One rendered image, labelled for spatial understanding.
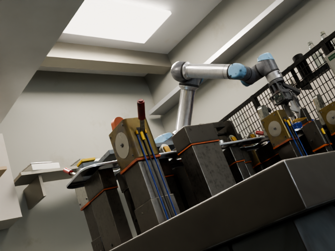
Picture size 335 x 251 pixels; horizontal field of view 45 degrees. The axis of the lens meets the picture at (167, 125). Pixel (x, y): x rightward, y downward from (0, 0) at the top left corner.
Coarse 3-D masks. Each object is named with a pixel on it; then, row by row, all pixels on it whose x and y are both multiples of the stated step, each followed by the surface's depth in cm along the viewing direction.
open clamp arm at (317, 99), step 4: (316, 96) 176; (320, 96) 177; (316, 100) 176; (320, 100) 176; (316, 104) 176; (320, 104) 176; (316, 108) 177; (320, 108) 175; (320, 116) 175; (320, 120) 176; (324, 124) 174
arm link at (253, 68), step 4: (252, 68) 202; (256, 68) 201; (252, 72) 199; (256, 72) 201; (252, 76) 200; (256, 76) 202; (260, 76) 202; (240, 80) 207; (248, 80) 200; (252, 80) 202; (256, 80) 204; (244, 84) 206; (248, 84) 206; (252, 84) 207
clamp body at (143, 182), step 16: (128, 128) 109; (112, 144) 115; (128, 144) 108; (144, 144) 109; (128, 160) 109; (144, 160) 108; (128, 176) 111; (144, 176) 105; (160, 176) 108; (144, 192) 105; (160, 192) 105; (144, 208) 105; (160, 208) 103; (176, 208) 105; (144, 224) 106
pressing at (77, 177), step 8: (264, 136) 159; (224, 144) 151; (232, 144) 155; (240, 144) 160; (248, 144) 164; (256, 144) 170; (264, 144) 179; (168, 152) 131; (176, 152) 133; (176, 160) 147; (88, 168) 118; (96, 168) 121; (104, 168) 124; (80, 176) 123; (88, 176) 126; (72, 184) 129; (80, 184) 130
